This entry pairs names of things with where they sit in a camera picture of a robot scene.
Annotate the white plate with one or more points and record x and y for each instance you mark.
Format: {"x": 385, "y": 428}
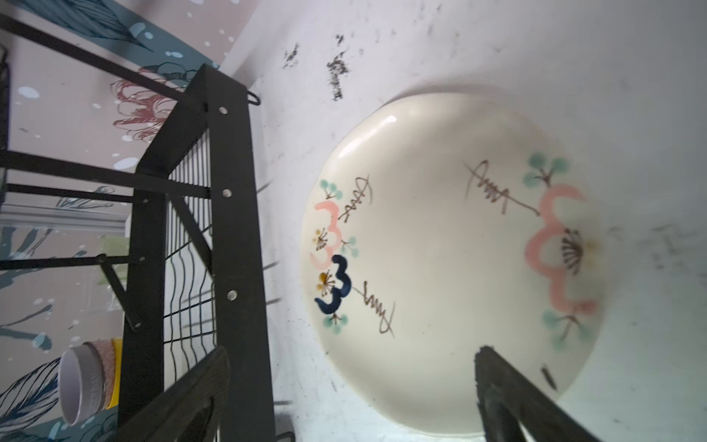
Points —
{"x": 441, "y": 224}

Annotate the yellow ceramic bowl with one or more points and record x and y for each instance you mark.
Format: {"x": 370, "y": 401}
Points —
{"x": 118, "y": 359}

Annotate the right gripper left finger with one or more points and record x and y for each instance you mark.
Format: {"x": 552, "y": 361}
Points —
{"x": 190, "y": 410}

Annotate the black two-tier dish rack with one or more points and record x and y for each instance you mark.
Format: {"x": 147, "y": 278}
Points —
{"x": 200, "y": 168}

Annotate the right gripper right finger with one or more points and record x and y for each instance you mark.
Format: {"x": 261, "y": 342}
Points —
{"x": 511, "y": 406}

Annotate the pink floral pattern bowl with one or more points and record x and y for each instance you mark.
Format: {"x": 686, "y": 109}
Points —
{"x": 105, "y": 353}

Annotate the lilac ceramic bowl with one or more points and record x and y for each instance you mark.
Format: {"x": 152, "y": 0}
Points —
{"x": 81, "y": 384}

